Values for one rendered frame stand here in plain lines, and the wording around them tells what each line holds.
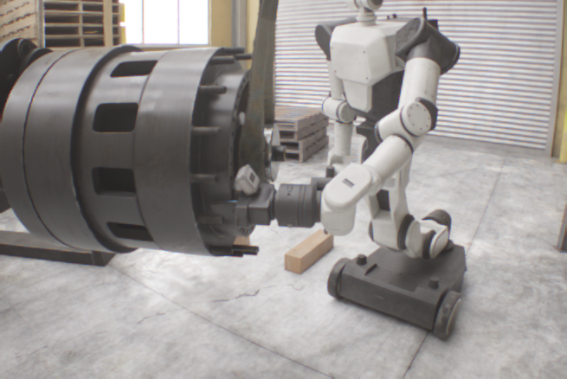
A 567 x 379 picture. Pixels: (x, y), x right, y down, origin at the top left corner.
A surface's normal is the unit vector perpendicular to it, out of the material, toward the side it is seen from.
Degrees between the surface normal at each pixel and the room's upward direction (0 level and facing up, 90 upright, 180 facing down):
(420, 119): 63
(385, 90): 111
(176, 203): 101
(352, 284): 90
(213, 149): 76
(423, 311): 90
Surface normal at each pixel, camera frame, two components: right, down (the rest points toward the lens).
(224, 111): -0.12, -0.37
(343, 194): -0.09, -0.63
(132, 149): -0.14, 0.01
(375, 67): -0.32, 0.37
